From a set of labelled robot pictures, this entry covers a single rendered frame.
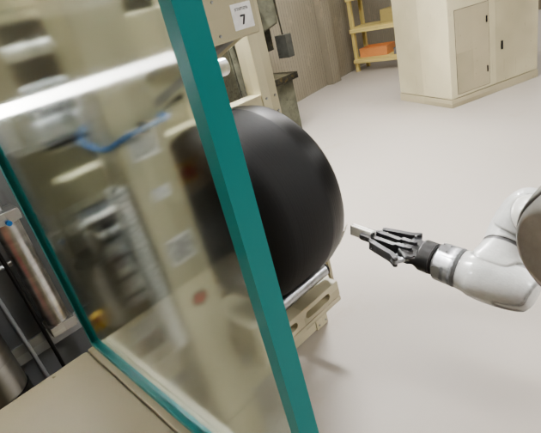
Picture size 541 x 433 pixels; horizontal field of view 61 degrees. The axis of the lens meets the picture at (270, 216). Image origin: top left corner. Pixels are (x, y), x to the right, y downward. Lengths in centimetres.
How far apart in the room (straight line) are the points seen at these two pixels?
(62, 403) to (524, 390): 196
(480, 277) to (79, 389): 78
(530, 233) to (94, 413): 61
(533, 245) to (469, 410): 182
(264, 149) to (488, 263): 59
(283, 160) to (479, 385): 153
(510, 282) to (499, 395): 135
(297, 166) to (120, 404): 73
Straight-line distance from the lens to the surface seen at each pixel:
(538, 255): 49
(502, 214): 111
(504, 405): 231
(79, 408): 79
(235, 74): 556
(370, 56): 940
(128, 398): 76
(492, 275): 104
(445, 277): 109
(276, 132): 125
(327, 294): 154
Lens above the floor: 175
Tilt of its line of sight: 25 degrees down
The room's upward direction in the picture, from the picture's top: 15 degrees counter-clockwise
